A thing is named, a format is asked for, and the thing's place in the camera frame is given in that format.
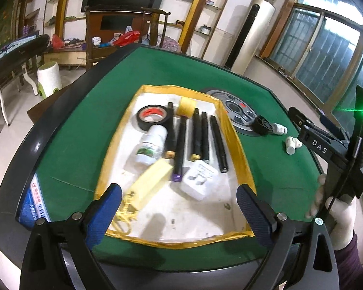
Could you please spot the white bottle with landscape label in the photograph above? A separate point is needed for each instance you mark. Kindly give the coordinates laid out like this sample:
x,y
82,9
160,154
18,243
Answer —
x,y
152,146

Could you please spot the white bottle near wheel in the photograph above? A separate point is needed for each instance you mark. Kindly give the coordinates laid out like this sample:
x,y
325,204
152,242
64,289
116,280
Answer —
x,y
279,129

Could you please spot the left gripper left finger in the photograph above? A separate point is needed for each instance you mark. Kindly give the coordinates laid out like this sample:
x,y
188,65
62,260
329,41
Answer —
x,y
85,230

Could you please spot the white green stool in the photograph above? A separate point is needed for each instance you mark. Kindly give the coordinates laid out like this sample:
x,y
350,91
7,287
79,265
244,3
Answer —
x,y
49,79

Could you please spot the yellow thread spool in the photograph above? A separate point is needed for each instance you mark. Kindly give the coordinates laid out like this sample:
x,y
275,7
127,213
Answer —
x,y
186,107

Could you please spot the black red tape roll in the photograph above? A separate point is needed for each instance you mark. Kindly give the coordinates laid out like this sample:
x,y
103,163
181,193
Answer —
x,y
151,115

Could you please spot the white bottle green stripe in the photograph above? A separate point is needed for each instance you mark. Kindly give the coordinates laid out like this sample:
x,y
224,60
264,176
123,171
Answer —
x,y
292,144

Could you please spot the white gloved right hand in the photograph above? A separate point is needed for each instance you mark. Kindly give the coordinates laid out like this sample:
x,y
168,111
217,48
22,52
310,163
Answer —
x,y
343,213

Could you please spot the yellow-rimmed white tray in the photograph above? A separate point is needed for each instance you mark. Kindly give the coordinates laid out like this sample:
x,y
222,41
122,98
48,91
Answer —
x,y
172,219

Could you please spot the red plastic bag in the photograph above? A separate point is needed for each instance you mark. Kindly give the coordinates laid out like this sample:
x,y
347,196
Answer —
x,y
127,38

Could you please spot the wooden chair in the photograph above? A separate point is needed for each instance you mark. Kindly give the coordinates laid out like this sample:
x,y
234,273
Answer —
x,y
153,16

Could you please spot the white standing air conditioner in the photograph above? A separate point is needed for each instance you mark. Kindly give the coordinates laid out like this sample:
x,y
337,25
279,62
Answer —
x,y
259,15

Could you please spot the black marker yellow cap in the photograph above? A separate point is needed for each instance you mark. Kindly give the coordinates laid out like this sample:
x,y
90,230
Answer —
x,y
169,144

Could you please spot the brown tv cabinet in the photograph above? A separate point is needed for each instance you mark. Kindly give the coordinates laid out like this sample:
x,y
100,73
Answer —
x,y
102,29

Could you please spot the black marker pen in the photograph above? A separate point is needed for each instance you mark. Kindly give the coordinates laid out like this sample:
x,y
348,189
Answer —
x,y
197,136
219,145
205,138

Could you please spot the white square adapter box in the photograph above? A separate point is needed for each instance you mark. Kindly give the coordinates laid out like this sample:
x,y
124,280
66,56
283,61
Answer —
x,y
198,180

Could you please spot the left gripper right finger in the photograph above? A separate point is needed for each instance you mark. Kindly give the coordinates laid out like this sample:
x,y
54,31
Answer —
x,y
270,232

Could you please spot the yellow tassel pouch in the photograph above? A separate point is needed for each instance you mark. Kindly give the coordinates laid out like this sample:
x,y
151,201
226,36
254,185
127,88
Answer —
x,y
140,193

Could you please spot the black marker purple cap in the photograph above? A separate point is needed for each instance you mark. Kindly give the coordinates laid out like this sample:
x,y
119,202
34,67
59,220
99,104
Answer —
x,y
180,148

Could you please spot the blue paper card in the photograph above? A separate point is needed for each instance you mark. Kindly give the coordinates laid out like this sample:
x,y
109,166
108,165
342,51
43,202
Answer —
x,y
33,206

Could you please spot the grey wheel-pattern round mat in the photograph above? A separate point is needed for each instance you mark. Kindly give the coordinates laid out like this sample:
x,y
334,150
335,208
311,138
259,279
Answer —
x,y
239,112

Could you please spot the black side table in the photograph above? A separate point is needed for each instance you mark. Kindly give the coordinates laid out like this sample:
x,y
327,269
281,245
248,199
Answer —
x,y
16,55

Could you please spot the purple sleeved right forearm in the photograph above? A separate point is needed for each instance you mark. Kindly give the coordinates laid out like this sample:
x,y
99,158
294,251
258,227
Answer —
x,y
348,263

